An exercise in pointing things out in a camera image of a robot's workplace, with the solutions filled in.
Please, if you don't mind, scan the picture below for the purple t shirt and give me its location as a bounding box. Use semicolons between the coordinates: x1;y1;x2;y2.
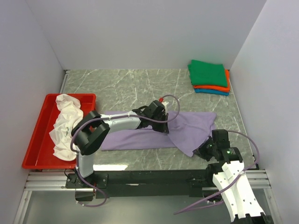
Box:
101;112;217;157

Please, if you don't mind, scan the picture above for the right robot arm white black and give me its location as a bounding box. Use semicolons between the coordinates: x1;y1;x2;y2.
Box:
193;129;274;224

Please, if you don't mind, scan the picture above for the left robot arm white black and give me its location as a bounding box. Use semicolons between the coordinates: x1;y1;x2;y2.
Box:
71;100;169;188

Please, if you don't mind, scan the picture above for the blue folded t shirt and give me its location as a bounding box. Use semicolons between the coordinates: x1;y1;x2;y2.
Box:
194;88;229;96

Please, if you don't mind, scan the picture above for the green folded t shirt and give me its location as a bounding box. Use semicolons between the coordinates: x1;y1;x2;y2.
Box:
188;60;227;87

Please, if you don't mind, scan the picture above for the orange folded t shirt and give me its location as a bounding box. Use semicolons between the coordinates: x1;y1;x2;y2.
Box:
193;70;230;92

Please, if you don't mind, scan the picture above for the white t shirt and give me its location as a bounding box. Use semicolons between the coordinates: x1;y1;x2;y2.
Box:
49;94;84;161

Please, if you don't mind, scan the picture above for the black base beam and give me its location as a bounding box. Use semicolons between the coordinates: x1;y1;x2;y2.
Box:
65;169;231;203

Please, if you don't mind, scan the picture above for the red plastic bin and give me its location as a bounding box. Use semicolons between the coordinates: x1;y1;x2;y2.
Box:
21;93;98;169

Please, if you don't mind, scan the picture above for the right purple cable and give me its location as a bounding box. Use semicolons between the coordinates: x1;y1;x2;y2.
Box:
173;130;260;215

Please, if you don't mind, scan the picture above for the purple cable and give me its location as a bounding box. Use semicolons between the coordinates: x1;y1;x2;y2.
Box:
70;94;181;208
173;130;260;215

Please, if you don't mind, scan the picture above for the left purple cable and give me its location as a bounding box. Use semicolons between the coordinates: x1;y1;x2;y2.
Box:
70;94;181;208

